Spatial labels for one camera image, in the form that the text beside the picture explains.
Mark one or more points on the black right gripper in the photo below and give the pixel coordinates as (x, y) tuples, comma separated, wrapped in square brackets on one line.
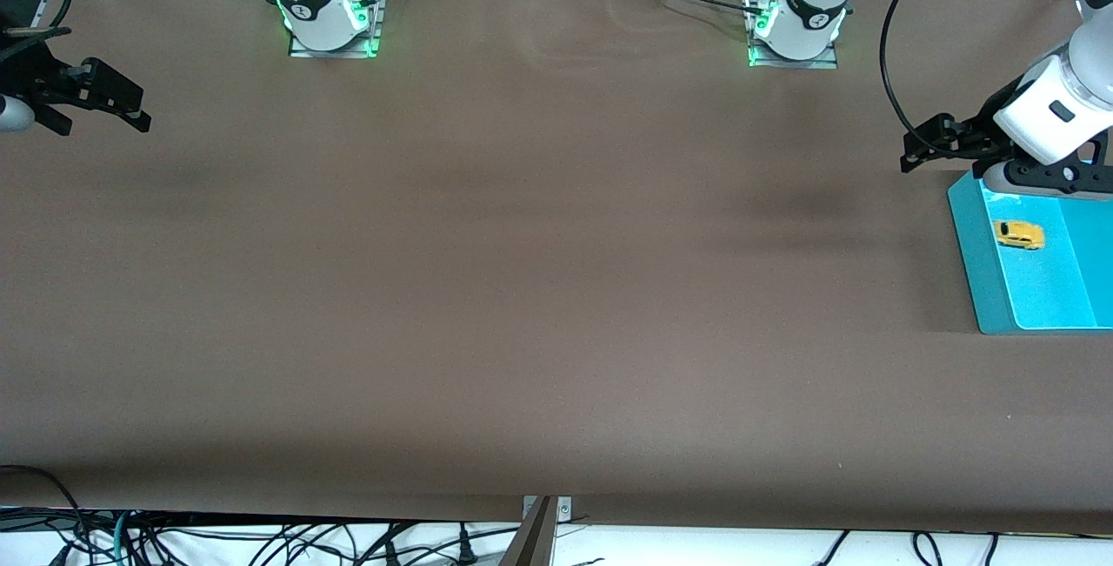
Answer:
[(35, 79)]

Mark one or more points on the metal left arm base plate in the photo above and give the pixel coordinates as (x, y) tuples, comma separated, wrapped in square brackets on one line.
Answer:
[(796, 64)]

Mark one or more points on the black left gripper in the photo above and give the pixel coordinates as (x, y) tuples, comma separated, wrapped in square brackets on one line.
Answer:
[(989, 125)]

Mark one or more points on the brown table cover sheet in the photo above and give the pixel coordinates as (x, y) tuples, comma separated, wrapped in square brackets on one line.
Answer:
[(556, 288)]

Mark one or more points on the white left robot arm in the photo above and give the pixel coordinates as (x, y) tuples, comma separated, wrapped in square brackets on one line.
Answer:
[(813, 9)]

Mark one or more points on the yellow beetle toy car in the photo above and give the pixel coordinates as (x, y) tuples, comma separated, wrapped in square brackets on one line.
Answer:
[(1019, 236)]

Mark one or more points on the small metal table bracket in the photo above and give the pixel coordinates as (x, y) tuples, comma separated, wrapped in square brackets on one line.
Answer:
[(565, 509)]

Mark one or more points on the dark metal pole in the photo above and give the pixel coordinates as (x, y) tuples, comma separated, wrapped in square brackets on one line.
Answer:
[(530, 544)]

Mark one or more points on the turquoise plastic bin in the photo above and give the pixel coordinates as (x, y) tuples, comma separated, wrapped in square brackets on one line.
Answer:
[(1043, 288)]

